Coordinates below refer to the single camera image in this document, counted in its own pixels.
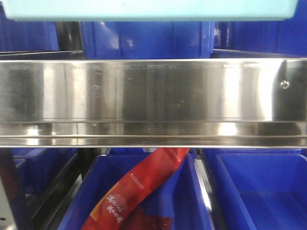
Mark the stainless steel shelf rail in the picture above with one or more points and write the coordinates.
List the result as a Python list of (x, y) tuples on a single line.
[(154, 103)]

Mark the light blue plastic bin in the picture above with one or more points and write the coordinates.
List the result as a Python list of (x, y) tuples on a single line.
[(149, 10)]

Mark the dark blue bin lower left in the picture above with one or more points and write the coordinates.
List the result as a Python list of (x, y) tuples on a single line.
[(37, 167)]

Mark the dark blue bin upper left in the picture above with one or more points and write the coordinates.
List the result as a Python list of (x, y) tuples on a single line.
[(27, 36)]

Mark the black shelf frame post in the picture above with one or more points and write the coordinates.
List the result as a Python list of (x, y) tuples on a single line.
[(14, 213)]

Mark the dark blue bin upper middle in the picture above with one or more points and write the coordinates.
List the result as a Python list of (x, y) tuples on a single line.
[(147, 40)]

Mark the dark blue bin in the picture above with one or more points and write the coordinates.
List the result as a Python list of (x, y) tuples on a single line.
[(260, 189), (37, 167), (27, 36), (279, 37), (147, 40), (175, 205)]

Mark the red snack package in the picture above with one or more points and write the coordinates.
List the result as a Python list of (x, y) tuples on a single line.
[(125, 195)]

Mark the dark blue bin lower middle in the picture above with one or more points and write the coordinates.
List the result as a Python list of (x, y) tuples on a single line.
[(175, 205)]

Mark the dark blue bin lower right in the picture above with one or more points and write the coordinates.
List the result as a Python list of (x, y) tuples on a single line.
[(260, 189)]

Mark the dark blue bin upper right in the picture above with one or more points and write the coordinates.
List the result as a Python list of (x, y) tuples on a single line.
[(279, 37)]

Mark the screw in steel rail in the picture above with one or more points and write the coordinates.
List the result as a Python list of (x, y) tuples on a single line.
[(285, 84)]

